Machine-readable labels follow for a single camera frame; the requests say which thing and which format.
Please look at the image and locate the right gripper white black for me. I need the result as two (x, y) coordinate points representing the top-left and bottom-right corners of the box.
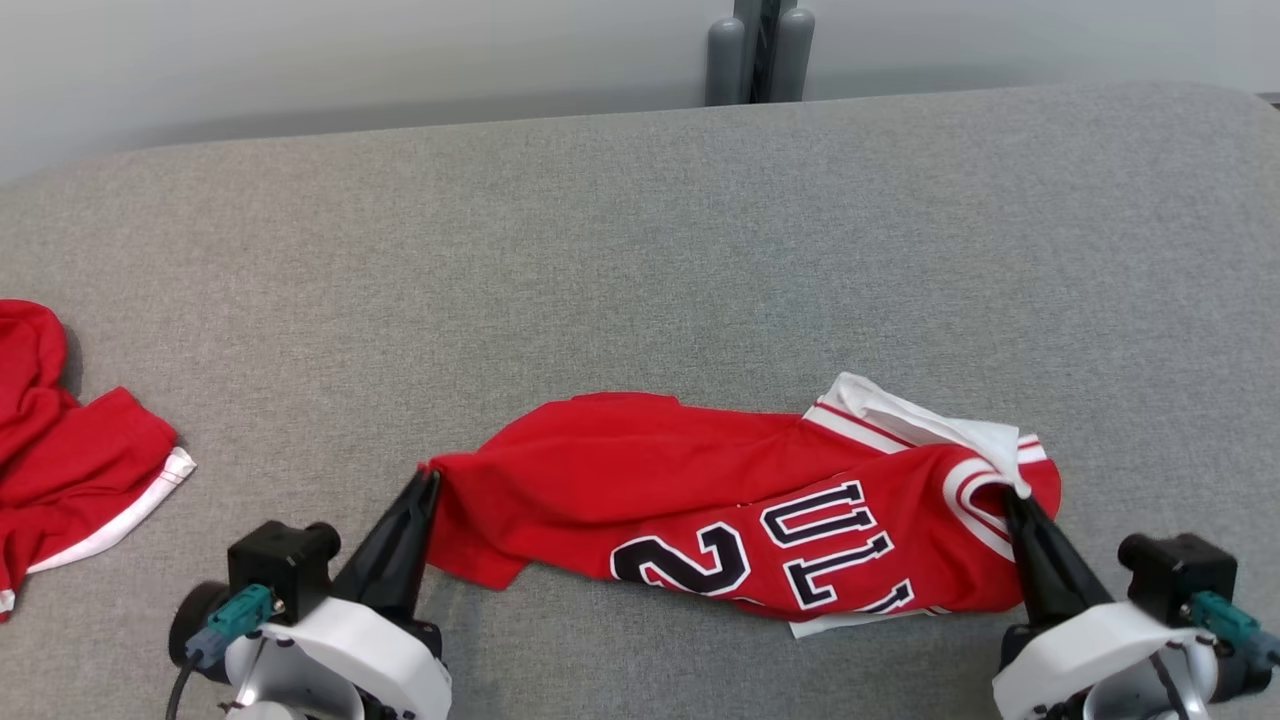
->
(992, 488), (1223, 720)

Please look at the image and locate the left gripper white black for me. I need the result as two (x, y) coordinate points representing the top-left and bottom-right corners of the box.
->
(225, 468), (453, 720)

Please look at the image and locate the red basketball jersey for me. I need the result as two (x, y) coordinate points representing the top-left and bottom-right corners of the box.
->
(425, 372), (1063, 639)
(0, 298), (197, 623)

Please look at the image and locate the left camera cable teal plug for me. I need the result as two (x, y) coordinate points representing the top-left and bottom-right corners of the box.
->
(165, 585), (276, 720)

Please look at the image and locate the camera cable teal plug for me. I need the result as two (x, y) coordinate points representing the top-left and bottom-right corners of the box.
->
(1190, 590), (1280, 669)
(165, 585), (276, 720)

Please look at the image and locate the right camera cable teal plug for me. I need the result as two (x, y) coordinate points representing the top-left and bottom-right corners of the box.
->
(1190, 590), (1280, 669)

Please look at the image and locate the grey metal partition post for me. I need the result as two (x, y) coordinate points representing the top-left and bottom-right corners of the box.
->
(705, 0), (816, 106)

